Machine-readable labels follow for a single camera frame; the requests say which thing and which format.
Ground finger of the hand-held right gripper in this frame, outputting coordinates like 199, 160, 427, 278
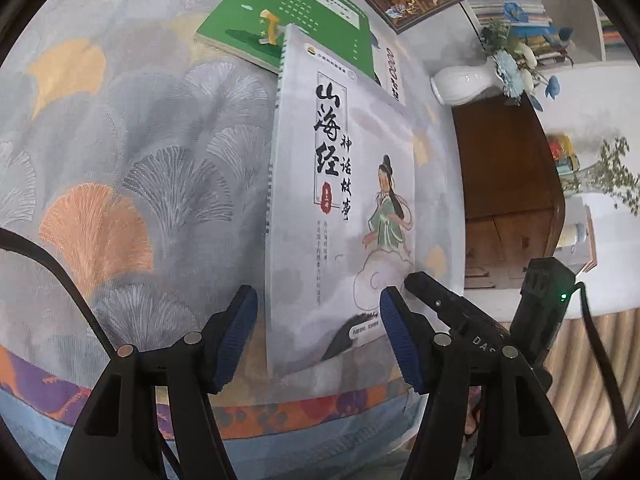
404, 272, 501, 335

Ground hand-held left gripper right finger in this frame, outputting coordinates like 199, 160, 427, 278
380, 286, 583, 480

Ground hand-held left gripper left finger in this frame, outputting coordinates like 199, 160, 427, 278
56, 285, 258, 480

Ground white book green-robed figure cover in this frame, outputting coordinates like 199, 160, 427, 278
264, 24, 418, 377

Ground beige ribbed panel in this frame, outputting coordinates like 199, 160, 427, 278
545, 305, 640, 456

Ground red yellow small object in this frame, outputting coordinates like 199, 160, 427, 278
547, 132, 581, 183

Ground green sprig plant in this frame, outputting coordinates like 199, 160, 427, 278
582, 137, 640, 211

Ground brown wooden cabinet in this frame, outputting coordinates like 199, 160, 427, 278
452, 95, 567, 291

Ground white book black numerals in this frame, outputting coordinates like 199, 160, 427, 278
372, 35, 407, 107

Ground blue artificial flowers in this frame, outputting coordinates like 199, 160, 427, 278
480, 2, 576, 111

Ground green book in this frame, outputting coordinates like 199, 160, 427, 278
194, 0, 381, 81

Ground black cable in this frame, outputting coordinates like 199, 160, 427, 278
575, 282, 628, 441
0, 227, 116, 356

